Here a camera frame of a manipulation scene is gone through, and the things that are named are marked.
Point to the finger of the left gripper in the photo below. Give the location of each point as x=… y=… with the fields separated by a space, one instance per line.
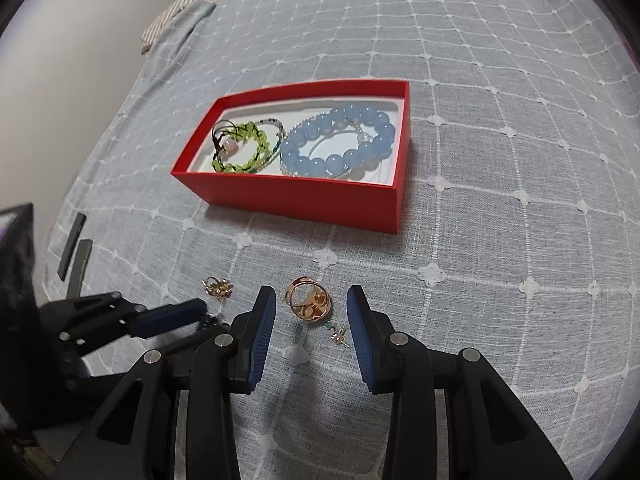
x=167 y=318

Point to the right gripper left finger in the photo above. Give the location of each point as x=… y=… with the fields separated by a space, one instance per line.
x=133 y=435

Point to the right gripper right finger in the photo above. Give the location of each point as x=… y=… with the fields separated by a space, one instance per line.
x=490 y=434

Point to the small gold stud earring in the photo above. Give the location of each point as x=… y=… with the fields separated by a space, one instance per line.
x=338 y=335

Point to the red jewelry box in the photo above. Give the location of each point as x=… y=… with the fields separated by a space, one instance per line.
x=370 y=206

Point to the dark grey flat strip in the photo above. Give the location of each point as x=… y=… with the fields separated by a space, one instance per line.
x=77 y=274

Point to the black flat strip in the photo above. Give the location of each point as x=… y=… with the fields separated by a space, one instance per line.
x=70 y=245

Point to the grey checked bedspread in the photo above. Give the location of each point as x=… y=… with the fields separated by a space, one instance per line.
x=520 y=228

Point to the white foam box insert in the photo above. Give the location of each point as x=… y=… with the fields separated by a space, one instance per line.
x=351 y=139

